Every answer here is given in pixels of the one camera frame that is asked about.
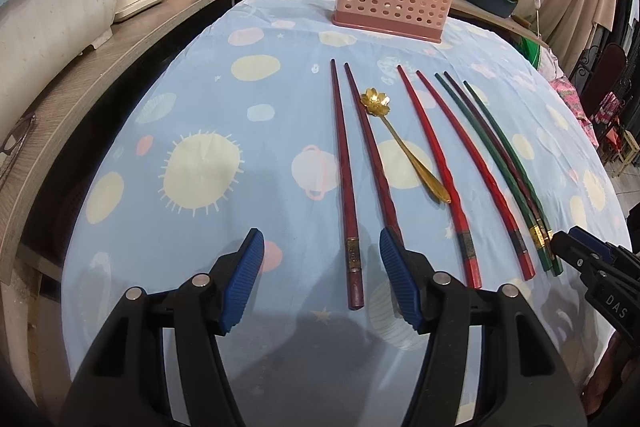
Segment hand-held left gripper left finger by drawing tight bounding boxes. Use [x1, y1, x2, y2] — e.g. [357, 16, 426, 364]
[60, 228, 266, 427]

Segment bright red chopstick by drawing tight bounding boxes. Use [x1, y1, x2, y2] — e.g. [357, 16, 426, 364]
[396, 64, 483, 290]
[416, 70, 537, 282]

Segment gold flower spoon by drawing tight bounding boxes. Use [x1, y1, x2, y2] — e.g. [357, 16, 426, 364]
[360, 88, 452, 204]

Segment blue printed blanket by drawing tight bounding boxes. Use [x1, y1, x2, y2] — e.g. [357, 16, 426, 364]
[60, 0, 633, 427]

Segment dark red chopstick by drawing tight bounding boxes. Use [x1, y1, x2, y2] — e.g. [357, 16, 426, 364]
[343, 62, 405, 248]
[329, 58, 366, 311]

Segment green chopstick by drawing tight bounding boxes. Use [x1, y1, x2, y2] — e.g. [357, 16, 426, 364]
[434, 72, 553, 273]
[463, 80, 564, 277]

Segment dark purple chopstick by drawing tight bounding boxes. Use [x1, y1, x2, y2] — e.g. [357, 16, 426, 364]
[444, 72, 557, 274]

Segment eyeglasses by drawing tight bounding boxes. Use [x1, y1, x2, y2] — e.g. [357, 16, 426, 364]
[0, 114, 38, 158]

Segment white plastic basin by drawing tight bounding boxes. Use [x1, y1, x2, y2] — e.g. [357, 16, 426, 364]
[0, 0, 120, 110]

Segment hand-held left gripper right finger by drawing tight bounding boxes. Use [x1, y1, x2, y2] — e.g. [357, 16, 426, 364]
[378, 227, 588, 427]

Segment dark metal chair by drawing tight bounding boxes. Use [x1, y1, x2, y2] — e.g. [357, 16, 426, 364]
[575, 42, 630, 122]

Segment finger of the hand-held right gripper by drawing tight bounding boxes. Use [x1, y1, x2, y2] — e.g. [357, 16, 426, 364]
[551, 231, 632, 324]
[567, 226, 640, 269]

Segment pink floral cloth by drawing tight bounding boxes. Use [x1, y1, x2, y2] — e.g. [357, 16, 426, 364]
[537, 49, 601, 148]

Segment wooden stool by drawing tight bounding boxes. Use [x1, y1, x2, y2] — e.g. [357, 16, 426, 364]
[600, 129, 635, 178]

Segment hanging clothes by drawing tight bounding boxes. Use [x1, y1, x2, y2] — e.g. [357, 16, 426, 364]
[590, 0, 640, 82]

